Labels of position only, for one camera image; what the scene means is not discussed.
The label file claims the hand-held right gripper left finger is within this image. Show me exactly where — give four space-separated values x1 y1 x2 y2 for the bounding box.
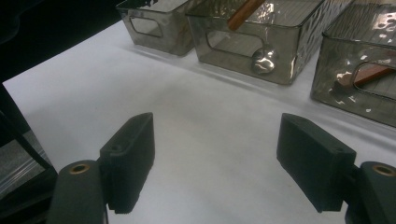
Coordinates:
99 112 156 216

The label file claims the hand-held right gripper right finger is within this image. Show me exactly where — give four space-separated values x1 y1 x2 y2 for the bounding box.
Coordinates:
276 112 358 214

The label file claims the brown-handled table knife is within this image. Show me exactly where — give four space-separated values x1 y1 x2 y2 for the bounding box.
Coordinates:
334 65 396 91

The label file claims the metal spoon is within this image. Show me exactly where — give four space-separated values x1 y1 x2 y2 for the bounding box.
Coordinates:
250 18 278 76

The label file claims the transparent grey plastic bin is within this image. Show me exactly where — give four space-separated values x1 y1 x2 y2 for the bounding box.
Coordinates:
310 0 396 128
116 0 196 57
185 0 355 86

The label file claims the brown-handled fork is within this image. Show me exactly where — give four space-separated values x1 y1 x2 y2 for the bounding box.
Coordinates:
227 0 266 32

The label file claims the aluminium floor rail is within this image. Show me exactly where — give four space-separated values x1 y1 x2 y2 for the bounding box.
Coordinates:
0 160 49 196

